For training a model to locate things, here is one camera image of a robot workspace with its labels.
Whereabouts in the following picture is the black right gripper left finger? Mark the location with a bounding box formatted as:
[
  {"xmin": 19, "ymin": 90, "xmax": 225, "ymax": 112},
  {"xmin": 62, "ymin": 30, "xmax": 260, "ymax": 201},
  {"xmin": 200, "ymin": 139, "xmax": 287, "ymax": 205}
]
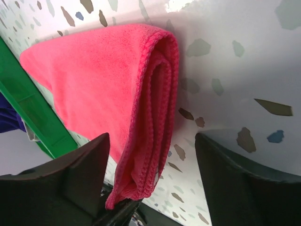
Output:
[{"xmin": 0, "ymin": 133, "xmax": 110, "ymax": 226}]

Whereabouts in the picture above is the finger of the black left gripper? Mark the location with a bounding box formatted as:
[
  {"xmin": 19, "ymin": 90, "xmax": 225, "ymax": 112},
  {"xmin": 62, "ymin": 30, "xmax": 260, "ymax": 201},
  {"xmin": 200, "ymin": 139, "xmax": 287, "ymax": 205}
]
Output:
[{"xmin": 93, "ymin": 199, "xmax": 142, "ymax": 226}]

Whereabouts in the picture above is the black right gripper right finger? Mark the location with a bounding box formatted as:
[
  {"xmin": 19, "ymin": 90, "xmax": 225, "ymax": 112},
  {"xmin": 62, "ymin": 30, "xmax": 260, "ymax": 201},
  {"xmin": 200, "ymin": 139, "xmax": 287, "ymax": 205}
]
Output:
[{"xmin": 195, "ymin": 133, "xmax": 301, "ymax": 226}]

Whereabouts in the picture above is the pink towel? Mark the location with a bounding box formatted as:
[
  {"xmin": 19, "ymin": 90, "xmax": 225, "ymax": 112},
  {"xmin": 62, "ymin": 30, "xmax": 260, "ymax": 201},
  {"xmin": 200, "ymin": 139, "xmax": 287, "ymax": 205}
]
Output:
[{"xmin": 19, "ymin": 24, "xmax": 179, "ymax": 210}]

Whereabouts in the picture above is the grey white towel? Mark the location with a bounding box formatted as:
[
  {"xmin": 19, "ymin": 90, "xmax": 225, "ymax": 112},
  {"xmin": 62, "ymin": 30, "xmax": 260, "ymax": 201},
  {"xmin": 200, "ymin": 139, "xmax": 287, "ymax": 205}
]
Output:
[{"xmin": 22, "ymin": 119, "xmax": 40, "ymax": 142}]

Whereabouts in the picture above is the green plastic bin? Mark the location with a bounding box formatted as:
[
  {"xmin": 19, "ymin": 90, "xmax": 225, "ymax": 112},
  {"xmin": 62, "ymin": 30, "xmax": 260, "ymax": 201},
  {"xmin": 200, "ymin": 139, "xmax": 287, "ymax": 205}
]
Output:
[{"xmin": 0, "ymin": 40, "xmax": 78, "ymax": 158}]

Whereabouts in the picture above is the purple towel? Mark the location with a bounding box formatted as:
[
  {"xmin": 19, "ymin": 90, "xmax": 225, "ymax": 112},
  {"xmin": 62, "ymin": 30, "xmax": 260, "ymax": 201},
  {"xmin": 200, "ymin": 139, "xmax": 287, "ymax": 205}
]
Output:
[{"xmin": 0, "ymin": 93, "xmax": 26, "ymax": 133}]

